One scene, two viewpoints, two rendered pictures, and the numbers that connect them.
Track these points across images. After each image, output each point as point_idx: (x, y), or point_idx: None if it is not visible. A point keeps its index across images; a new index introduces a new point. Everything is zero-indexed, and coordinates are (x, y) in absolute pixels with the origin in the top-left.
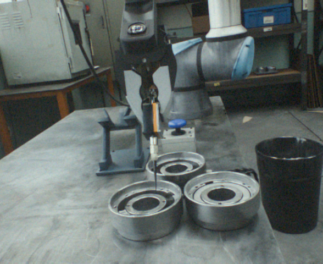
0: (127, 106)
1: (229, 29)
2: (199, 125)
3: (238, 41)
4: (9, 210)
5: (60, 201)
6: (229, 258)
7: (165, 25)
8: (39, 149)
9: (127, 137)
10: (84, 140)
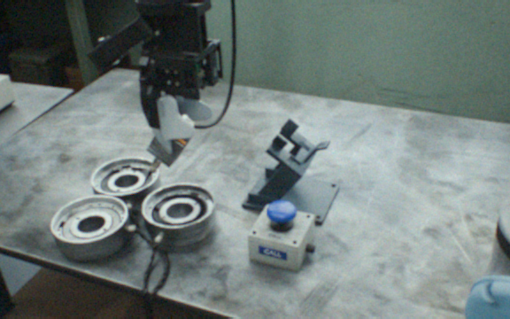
0: (276, 135)
1: None
2: (433, 315)
3: (502, 259)
4: (230, 128)
5: (220, 151)
6: (41, 224)
7: (163, 57)
8: (413, 129)
9: (410, 207)
10: (428, 165)
